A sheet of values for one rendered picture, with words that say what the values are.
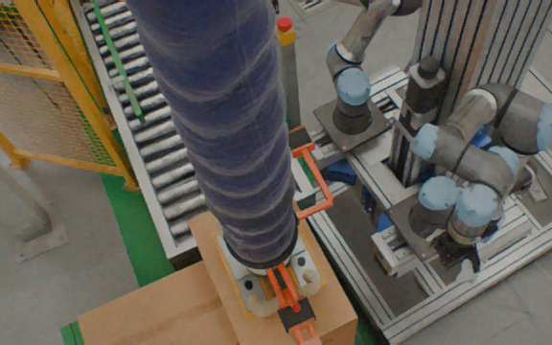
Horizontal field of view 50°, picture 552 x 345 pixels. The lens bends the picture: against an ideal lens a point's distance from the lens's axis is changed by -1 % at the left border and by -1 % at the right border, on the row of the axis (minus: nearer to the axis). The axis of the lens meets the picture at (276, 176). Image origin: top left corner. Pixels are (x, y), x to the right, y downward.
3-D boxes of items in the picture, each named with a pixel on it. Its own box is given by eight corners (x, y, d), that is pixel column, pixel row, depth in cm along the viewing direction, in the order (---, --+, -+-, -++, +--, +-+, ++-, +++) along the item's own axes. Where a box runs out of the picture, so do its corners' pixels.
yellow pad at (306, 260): (261, 212, 212) (259, 206, 207) (287, 201, 213) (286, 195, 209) (301, 297, 196) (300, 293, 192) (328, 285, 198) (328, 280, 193)
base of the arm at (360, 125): (357, 95, 234) (358, 80, 225) (379, 123, 227) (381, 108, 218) (325, 112, 231) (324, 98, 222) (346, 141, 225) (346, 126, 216)
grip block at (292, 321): (277, 311, 184) (275, 307, 179) (306, 298, 186) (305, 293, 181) (287, 336, 181) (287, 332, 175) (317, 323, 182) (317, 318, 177)
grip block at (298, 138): (283, 141, 212) (282, 133, 208) (305, 131, 214) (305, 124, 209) (293, 159, 209) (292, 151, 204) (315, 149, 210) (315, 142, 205)
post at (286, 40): (288, 145, 347) (274, 26, 259) (299, 140, 348) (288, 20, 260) (293, 153, 344) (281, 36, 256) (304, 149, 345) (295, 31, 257)
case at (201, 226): (206, 258, 260) (187, 220, 225) (289, 219, 265) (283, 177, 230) (263, 388, 232) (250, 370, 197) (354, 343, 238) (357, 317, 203)
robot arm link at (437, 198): (426, 185, 203) (432, 166, 191) (463, 204, 198) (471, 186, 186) (409, 212, 198) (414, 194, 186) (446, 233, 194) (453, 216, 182)
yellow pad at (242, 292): (211, 234, 209) (208, 228, 205) (237, 222, 211) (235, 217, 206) (247, 322, 194) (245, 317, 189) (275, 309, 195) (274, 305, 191)
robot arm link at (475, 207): (508, 192, 119) (489, 224, 116) (494, 214, 129) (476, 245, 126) (471, 172, 122) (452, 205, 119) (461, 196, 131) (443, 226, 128)
